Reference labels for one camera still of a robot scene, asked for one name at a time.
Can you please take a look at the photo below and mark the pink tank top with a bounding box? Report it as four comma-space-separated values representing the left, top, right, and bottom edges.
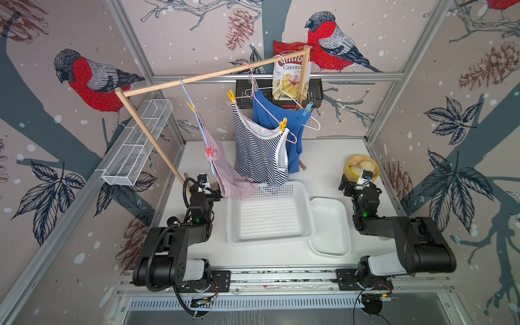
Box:
199, 113, 258, 200

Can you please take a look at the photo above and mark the red clothespin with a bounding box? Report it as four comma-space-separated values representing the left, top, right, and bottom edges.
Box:
205, 144, 214, 158

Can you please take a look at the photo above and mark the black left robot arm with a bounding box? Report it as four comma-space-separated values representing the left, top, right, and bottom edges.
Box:
132, 174, 222, 292

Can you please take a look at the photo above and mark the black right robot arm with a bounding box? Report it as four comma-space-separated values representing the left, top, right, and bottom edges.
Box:
339, 180, 457, 288

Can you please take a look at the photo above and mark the blue white striped tank top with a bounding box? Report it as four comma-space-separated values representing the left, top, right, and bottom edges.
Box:
231, 103, 289, 186

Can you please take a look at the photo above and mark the yellow bowl with buns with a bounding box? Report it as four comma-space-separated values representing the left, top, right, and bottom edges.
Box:
343, 154, 381, 182

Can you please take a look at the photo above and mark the white plastic tray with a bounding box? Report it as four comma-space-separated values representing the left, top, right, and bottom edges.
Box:
309, 198, 352, 258

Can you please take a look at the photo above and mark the white perforated plastic basket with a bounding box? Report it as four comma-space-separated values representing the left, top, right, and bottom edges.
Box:
226, 181, 316, 246

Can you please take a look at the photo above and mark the teal clothespin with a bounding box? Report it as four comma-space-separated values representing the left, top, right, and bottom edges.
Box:
302, 102, 314, 116

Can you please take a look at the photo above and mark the yellow clothespin striped top left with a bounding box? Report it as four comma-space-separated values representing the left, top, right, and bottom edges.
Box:
227, 90, 236, 104

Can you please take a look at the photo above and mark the yellow clothespin striped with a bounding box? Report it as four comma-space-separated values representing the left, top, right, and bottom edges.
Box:
227, 90, 236, 104
279, 118, 288, 133

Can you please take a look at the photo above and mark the yellow clothespin striped top right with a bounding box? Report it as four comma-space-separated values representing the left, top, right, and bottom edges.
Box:
279, 118, 288, 133

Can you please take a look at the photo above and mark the wooden clothes rack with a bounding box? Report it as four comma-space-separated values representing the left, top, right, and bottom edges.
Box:
102, 46, 311, 186

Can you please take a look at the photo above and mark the cassava chips bag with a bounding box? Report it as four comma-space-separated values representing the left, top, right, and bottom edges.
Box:
272, 41, 311, 99

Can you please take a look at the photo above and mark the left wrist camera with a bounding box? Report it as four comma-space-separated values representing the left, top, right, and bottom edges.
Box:
197, 173, 211, 188

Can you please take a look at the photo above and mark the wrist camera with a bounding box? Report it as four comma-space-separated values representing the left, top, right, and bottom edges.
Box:
356, 169, 374, 188
197, 173, 211, 188

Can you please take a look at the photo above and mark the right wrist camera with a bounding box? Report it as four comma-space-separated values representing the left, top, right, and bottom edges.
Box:
356, 169, 374, 188

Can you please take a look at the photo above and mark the white wire wall basket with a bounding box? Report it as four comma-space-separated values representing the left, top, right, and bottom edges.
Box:
102, 99, 173, 186

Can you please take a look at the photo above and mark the black wall basket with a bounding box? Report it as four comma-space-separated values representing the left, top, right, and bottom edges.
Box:
234, 79, 324, 109

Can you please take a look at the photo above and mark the pink wire hanger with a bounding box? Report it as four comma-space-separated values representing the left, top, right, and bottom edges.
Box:
245, 62, 280, 128

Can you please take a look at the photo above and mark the white wire hanger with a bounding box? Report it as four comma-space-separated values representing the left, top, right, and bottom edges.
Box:
244, 54, 322, 131

